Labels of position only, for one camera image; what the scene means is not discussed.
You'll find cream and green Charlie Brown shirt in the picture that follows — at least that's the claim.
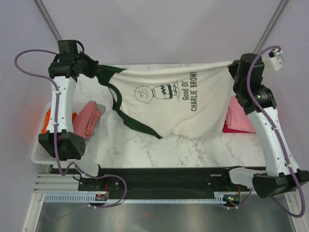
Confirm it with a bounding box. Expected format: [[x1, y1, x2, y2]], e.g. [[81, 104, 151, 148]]
[[96, 62, 232, 139]]

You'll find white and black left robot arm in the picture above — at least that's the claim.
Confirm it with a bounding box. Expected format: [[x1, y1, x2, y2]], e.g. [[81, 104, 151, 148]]
[[38, 40, 106, 190]]

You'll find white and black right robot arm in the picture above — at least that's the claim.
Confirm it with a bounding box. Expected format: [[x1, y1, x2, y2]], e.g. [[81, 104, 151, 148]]
[[221, 53, 309, 198]]

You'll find light pink folded t shirt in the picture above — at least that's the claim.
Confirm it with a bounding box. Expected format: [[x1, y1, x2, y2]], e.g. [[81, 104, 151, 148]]
[[225, 96, 254, 127]]

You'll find crimson folded t shirt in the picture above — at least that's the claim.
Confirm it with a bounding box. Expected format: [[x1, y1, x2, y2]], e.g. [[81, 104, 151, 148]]
[[223, 124, 256, 133]]

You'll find orange t shirt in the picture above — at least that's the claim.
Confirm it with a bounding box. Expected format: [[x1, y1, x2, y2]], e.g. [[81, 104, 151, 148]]
[[41, 109, 77, 134]]

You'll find salmon pink t shirt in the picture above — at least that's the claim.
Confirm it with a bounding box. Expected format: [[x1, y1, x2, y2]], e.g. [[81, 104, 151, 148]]
[[72, 101, 106, 140]]

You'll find white plastic laundry basket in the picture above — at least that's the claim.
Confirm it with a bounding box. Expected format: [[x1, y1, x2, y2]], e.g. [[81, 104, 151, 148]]
[[31, 100, 87, 165]]

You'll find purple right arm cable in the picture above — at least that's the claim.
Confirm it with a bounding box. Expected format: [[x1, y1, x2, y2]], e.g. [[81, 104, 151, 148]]
[[221, 45, 306, 218]]

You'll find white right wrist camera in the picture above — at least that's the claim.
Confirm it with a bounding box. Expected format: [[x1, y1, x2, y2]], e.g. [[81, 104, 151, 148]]
[[262, 48, 283, 73]]

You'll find left aluminium frame post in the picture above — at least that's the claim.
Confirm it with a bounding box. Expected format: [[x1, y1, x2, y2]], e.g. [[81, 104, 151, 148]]
[[33, 0, 62, 41]]

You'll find aluminium frame post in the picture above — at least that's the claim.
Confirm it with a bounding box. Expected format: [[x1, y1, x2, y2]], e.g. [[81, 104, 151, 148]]
[[253, 0, 290, 54], [33, 0, 62, 41]]

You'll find right aluminium frame post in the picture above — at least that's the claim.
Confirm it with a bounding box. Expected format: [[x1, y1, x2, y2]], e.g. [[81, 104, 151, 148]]
[[253, 0, 290, 54]]

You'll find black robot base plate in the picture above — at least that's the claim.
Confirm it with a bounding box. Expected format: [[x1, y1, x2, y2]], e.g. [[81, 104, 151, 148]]
[[78, 168, 249, 199]]

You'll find white slotted cable duct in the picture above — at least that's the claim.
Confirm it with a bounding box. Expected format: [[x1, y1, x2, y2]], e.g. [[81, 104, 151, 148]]
[[44, 192, 239, 203]]

